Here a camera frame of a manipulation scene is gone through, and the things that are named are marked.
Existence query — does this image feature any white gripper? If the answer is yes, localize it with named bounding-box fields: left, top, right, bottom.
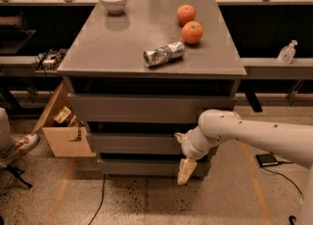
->
left=174, top=132, right=204, bottom=185

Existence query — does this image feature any grey drawer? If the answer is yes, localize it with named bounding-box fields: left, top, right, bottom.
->
left=96, top=158, right=212, bottom=178
left=67, top=93, right=235, bottom=123
left=86, top=133, right=182, bottom=155

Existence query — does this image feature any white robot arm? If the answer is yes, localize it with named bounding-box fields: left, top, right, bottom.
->
left=174, top=110, right=313, bottom=225

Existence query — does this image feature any grey bottom drawer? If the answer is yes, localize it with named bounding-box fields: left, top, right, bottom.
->
left=96, top=158, right=212, bottom=178

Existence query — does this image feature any grey drawer cabinet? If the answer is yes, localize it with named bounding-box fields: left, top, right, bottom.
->
left=57, top=0, right=247, bottom=181

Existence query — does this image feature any grey top drawer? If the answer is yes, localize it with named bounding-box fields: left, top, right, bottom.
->
left=67, top=93, right=235, bottom=123

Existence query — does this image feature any black foot pedal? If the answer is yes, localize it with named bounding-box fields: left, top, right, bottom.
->
left=255, top=154, right=279, bottom=167

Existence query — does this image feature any crushed silver can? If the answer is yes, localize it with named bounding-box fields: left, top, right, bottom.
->
left=143, top=42, right=185, bottom=68

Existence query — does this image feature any orange fruit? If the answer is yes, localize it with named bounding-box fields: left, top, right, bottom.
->
left=181, top=21, right=203, bottom=44

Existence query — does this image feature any wooden box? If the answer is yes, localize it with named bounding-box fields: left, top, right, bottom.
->
left=33, top=82, right=95, bottom=158

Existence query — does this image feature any snack packet in box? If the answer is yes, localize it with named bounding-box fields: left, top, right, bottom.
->
left=54, top=106, right=71, bottom=124

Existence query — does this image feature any red apple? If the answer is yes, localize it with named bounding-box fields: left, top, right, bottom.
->
left=176, top=4, right=196, bottom=25

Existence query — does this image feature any clear sanitizer bottle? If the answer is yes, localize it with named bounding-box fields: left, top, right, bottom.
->
left=277, top=40, right=297, bottom=65

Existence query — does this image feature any white red sneaker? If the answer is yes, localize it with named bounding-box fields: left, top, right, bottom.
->
left=0, top=134, right=40, bottom=165

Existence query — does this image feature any black patterned notebook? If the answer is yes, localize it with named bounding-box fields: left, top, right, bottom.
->
left=36, top=48, right=67, bottom=71

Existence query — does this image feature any white ceramic bowl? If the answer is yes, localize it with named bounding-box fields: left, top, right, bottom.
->
left=100, top=0, right=128, bottom=14

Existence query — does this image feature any black chair leg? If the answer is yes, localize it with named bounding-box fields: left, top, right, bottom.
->
left=0, top=161, right=32, bottom=189

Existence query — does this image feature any grey trouser leg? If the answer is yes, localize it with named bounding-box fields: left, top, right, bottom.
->
left=0, top=108, right=15, bottom=158

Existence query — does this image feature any black floor cable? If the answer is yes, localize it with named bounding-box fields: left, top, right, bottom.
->
left=87, top=173, right=107, bottom=225

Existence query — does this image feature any black pedal cable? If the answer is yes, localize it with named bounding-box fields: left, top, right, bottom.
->
left=261, top=160, right=304, bottom=201

